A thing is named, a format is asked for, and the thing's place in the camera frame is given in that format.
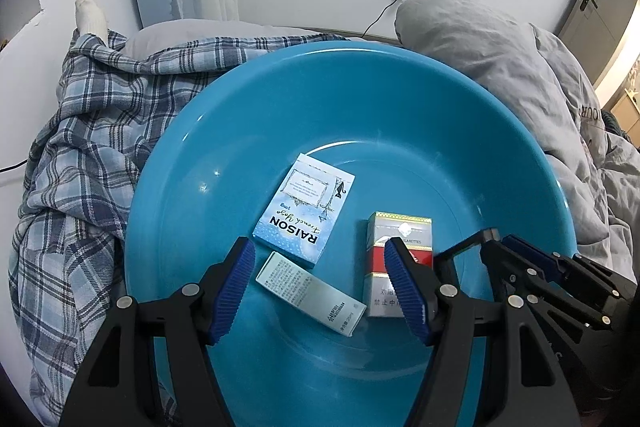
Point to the dark patterned cloth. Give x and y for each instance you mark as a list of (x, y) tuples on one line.
[(617, 127)]

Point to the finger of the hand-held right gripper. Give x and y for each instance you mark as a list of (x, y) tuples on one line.
[(510, 272), (530, 252)]

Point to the red white cigarette pack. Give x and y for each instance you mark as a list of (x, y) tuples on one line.
[(400, 224)]

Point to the blue plaid blanket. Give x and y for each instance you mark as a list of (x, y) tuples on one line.
[(90, 157)]

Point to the blue plastic basin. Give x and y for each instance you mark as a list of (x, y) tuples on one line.
[(350, 107)]

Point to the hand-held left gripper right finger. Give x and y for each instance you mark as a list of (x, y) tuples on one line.
[(405, 292)]

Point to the grey duvet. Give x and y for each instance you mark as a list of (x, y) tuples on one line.
[(500, 47)]

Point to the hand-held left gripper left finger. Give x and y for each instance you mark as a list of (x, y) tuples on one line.
[(230, 292)]

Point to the pale green slim box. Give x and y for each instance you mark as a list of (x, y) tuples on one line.
[(310, 294)]

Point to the white sock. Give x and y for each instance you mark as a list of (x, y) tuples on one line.
[(90, 19)]

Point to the light blue cigarette pack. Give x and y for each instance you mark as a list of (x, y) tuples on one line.
[(300, 212)]

